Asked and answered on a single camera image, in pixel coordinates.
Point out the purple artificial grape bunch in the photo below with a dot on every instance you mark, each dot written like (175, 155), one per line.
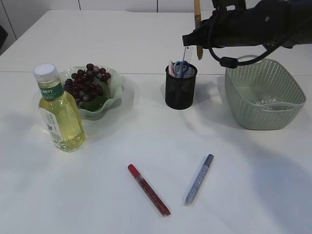
(89, 87)

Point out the black mesh pen holder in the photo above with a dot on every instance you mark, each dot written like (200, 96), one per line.
(179, 92)

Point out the clear plastic ruler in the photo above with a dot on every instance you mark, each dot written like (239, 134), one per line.
(187, 54)

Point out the blue safety scissors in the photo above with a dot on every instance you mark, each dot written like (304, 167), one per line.
(180, 68)

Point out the gold glitter marker pen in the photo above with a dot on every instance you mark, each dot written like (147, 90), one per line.
(197, 17)

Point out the blue glitter marker pen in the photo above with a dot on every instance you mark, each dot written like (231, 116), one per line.
(192, 193)

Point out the green plastic woven basket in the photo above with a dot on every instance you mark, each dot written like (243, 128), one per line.
(263, 96)

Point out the pink purple safety scissors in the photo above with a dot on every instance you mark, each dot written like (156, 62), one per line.
(171, 69)

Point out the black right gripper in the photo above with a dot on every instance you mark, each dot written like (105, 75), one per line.
(270, 23)

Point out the red glitter marker pen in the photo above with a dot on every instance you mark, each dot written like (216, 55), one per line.
(149, 191)

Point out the clear plastic sheet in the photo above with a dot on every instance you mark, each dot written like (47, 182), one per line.
(267, 103)

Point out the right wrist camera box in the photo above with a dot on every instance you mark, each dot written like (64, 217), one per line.
(221, 5)

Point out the green glass wavy plate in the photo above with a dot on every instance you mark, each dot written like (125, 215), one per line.
(116, 89)

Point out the yellow tea drink bottle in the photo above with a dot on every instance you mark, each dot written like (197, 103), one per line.
(58, 109)

